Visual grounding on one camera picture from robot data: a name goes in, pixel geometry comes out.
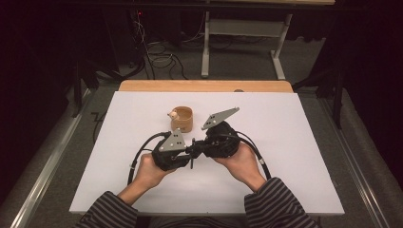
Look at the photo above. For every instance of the white table cover board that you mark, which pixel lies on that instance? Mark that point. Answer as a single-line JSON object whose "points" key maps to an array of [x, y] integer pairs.
{"points": [[301, 164]]}

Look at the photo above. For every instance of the person's left hand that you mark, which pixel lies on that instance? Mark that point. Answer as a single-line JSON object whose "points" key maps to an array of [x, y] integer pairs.
{"points": [[150, 174]]}

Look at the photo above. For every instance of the white metal desk frame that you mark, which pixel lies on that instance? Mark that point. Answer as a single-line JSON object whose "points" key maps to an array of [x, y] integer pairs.
{"points": [[244, 28]]}

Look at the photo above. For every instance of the black stand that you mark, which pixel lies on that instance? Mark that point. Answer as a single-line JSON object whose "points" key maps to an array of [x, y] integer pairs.
{"points": [[337, 95], [77, 88]]}

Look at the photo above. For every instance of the metal floor rail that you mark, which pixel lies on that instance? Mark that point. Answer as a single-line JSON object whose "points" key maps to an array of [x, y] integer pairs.
{"points": [[47, 171], [358, 171]]}

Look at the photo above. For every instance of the person's right hand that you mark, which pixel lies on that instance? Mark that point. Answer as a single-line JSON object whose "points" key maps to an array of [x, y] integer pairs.
{"points": [[242, 164]]}

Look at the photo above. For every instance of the wooden pen holder with figure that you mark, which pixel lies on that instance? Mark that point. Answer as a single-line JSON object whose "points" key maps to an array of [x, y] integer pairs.
{"points": [[183, 120]]}

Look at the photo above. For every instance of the wooden table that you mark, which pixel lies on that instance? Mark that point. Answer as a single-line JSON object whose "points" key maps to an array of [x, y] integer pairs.
{"points": [[206, 85]]}

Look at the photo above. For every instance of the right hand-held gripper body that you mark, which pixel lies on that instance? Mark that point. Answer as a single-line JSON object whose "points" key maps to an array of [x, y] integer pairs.
{"points": [[221, 142]]}

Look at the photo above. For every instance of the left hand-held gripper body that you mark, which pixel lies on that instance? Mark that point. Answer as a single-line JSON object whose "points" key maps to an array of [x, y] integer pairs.
{"points": [[172, 144]]}

